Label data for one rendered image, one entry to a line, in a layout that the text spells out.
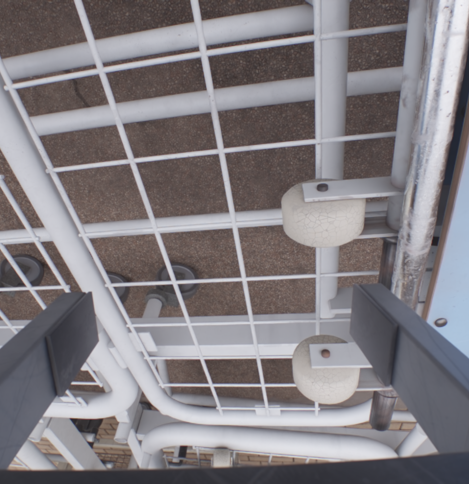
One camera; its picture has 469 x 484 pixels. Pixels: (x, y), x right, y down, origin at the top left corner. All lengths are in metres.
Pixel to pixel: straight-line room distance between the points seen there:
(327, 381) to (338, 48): 0.28
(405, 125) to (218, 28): 0.20
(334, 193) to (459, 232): 0.08
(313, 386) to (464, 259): 0.16
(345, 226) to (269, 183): 0.62
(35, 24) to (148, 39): 0.52
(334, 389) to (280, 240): 0.67
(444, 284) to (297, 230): 0.11
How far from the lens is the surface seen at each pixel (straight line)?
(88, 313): 0.17
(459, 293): 0.30
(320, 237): 0.25
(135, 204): 0.95
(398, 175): 0.26
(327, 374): 0.33
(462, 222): 0.26
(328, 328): 0.54
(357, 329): 0.17
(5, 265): 1.21
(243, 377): 1.51
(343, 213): 0.24
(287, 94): 0.55
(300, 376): 0.33
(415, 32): 0.24
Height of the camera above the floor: 0.75
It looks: 51 degrees down
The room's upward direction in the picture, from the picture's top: 172 degrees counter-clockwise
